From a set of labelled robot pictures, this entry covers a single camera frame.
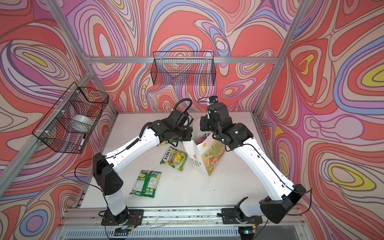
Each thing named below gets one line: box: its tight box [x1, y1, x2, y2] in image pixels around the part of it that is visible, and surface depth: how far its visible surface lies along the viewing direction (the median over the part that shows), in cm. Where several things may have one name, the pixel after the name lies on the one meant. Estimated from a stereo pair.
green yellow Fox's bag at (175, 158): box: [160, 146, 188, 172], surface depth 93 cm
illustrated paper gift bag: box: [182, 119, 226, 177], surface depth 78 cm
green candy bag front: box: [129, 170, 162, 198], surface depth 84 cm
